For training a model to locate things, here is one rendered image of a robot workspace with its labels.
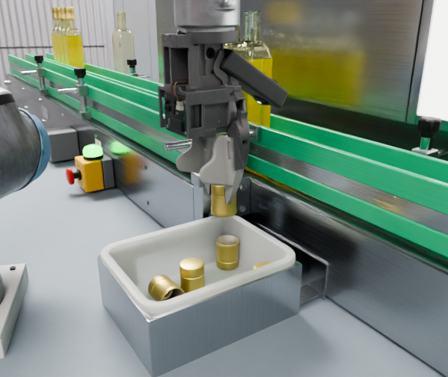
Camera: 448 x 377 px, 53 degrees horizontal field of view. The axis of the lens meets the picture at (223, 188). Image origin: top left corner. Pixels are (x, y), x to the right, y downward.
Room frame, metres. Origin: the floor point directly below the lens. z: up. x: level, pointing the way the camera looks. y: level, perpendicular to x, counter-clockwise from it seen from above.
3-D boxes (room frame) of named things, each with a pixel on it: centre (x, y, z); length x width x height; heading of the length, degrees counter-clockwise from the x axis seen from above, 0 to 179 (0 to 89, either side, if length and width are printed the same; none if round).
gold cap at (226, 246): (0.62, -0.01, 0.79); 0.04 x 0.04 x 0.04
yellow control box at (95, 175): (1.01, 0.31, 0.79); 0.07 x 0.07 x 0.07; 33
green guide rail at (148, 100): (1.48, 0.45, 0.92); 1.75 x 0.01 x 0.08; 33
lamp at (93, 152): (1.01, 0.30, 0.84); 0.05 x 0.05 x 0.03
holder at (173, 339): (0.55, 0.01, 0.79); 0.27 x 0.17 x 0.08; 123
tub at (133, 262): (0.53, 0.03, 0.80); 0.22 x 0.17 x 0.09; 123
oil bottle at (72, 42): (1.74, 0.55, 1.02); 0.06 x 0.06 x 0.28; 33
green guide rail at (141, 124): (1.44, 0.51, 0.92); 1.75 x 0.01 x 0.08; 33
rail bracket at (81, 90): (1.16, 0.38, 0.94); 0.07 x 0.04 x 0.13; 123
